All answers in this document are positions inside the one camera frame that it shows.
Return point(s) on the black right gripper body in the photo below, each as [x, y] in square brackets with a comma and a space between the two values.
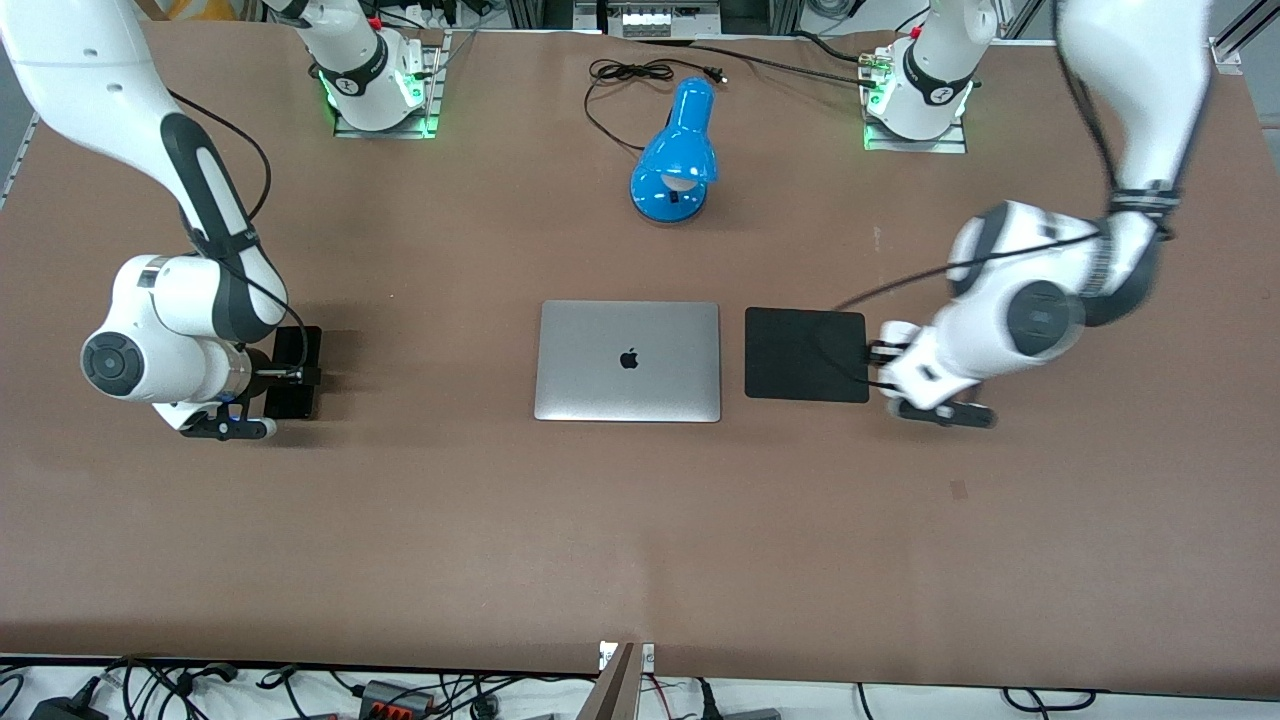
[262, 372]

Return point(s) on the white computer mouse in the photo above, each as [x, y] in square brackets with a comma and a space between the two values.
[897, 332]

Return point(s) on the black smartphone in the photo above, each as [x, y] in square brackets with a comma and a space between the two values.
[295, 345]

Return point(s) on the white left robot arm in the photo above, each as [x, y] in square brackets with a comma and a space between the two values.
[1130, 60]

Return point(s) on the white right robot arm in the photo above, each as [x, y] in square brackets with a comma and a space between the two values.
[160, 300]

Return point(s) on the black square mouse pad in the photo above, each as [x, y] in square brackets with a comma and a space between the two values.
[790, 360]

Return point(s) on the silver closed laptop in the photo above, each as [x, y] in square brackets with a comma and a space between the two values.
[580, 360]

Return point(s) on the blue desk lamp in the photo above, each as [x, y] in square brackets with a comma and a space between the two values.
[672, 150]

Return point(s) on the black orange connector box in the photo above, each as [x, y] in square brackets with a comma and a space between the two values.
[385, 695]

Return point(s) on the yellow object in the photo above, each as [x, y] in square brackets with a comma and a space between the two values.
[215, 8]

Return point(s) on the black power adapter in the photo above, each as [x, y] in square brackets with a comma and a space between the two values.
[60, 710]

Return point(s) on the white power strip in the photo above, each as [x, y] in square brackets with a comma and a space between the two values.
[665, 20]

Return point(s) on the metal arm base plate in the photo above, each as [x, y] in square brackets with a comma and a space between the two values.
[385, 132]
[915, 146]

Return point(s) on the aluminium frame rail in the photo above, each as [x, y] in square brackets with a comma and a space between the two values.
[18, 160]
[1225, 55]

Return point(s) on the small white bracket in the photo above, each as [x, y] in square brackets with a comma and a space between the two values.
[648, 657]
[606, 655]

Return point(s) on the brown angled post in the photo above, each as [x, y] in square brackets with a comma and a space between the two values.
[615, 690]

